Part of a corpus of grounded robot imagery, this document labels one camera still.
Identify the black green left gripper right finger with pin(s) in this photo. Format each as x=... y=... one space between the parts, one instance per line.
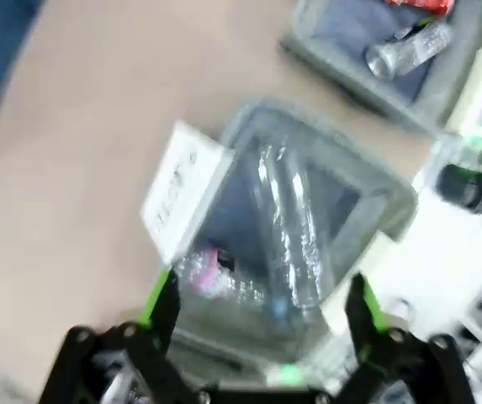
x=400 y=370

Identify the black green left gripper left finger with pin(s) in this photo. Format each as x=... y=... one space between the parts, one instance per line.
x=114 y=366

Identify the clear plastic bottle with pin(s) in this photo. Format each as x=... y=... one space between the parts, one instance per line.
x=295 y=219

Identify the red silver drink can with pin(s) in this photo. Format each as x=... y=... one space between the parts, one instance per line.
x=417 y=3

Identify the gray felt basket plastic label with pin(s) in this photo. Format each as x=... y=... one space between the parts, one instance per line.
x=371 y=210

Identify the gray felt basket can label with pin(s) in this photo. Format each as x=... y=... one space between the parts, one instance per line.
x=329 y=46

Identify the crushed bottle with pink label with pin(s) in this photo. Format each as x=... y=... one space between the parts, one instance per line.
x=215 y=278

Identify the white paper label PLASTIC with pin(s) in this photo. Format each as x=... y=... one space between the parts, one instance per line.
x=181 y=193

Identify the black round knob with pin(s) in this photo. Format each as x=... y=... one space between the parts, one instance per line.
x=463 y=189

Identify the clear ribbed bottle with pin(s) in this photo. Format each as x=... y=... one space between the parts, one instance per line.
x=409 y=48

